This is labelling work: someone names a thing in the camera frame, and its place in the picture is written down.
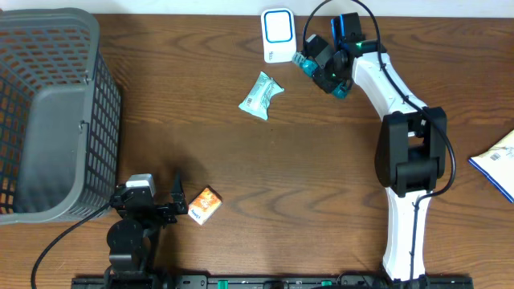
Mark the grey plastic basket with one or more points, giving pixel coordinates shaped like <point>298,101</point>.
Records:
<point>60,117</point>

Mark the cream snack bag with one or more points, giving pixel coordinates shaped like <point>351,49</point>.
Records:
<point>497,165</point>

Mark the white barcode scanner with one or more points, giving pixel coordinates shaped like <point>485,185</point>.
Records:
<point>278,35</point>

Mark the orange small box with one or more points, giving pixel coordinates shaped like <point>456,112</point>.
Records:
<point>204,205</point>

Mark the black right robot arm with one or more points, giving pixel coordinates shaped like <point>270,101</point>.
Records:
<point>413,148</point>

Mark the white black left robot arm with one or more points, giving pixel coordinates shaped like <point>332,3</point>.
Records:
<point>133,240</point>

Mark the teal mouthwash bottle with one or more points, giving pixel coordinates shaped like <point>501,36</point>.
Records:
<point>307,66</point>

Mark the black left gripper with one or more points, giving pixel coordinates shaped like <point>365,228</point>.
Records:
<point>177,194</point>

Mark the light green tissue pack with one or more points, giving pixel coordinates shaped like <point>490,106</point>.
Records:
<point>259,98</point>

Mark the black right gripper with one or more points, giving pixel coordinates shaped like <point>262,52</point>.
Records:
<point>327,87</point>

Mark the black mounting rail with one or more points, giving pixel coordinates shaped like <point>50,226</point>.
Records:
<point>342,281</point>

